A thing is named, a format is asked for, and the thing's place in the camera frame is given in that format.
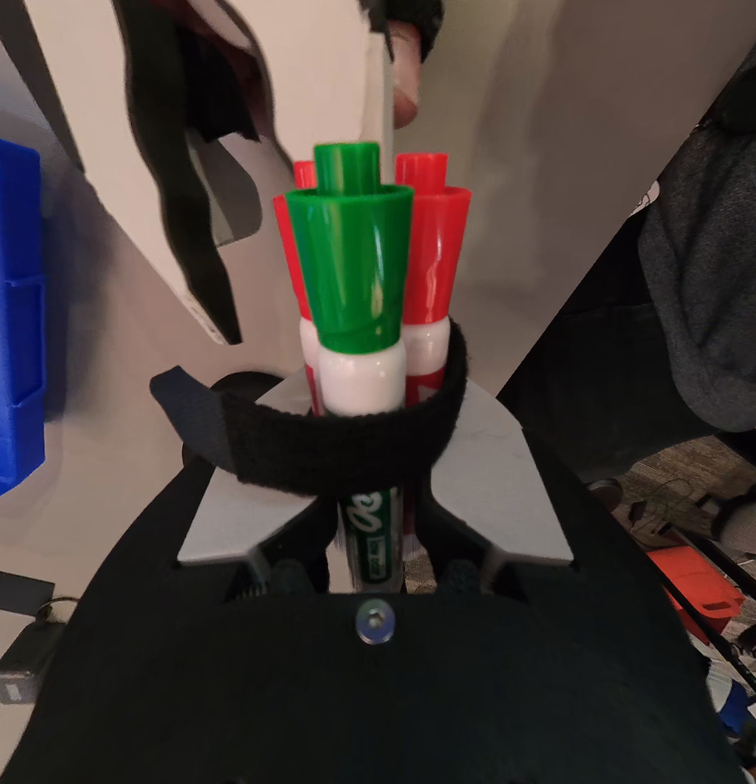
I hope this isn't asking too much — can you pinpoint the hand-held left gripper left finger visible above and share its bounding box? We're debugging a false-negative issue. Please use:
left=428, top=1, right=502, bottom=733
left=177, top=376, right=340, bottom=592

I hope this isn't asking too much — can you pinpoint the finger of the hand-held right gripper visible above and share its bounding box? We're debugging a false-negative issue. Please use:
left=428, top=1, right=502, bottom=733
left=23, top=0, right=244, bottom=347
left=185, top=0, right=396, bottom=246

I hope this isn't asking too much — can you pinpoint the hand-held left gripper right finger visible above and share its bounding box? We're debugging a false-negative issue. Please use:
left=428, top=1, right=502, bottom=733
left=409, top=381, right=578, bottom=592

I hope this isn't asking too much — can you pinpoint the black hook-and-loop strap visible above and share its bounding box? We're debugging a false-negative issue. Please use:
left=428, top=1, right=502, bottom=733
left=149, top=315, right=467, bottom=496

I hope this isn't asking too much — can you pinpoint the green dry erase marker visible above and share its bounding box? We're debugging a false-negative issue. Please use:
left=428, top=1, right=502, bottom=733
left=285, top=142, right=414, bottom=594

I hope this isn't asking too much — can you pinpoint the red dry erase marker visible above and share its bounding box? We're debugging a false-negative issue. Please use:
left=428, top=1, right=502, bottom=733
left=395, top=153, right=474, bottom=558
left=274, top=160, right=327, bottom=417

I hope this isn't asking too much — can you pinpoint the person's right hand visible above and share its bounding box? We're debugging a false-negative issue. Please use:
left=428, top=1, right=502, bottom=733
left=387, top=18, right=423, bottom=131

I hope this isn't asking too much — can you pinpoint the blue plastic bin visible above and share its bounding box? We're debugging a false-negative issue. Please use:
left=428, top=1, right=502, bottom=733
left=0, top=135, right=47, bottom=504

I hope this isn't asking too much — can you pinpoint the orange plastic box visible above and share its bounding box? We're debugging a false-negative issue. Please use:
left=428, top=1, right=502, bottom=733
left=649, top=547, right=744, bottom=639

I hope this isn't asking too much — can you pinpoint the black tape strip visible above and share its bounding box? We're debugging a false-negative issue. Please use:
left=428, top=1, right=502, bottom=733
left=0, top=566, right=56, bottom=613

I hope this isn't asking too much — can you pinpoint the grey shoe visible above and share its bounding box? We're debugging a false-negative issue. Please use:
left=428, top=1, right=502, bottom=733
left=718, top=495, right=756, bottom=555

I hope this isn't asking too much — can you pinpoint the black round button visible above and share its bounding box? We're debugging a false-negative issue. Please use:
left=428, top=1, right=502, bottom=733
left=714, top=76, right=756, bottom=137

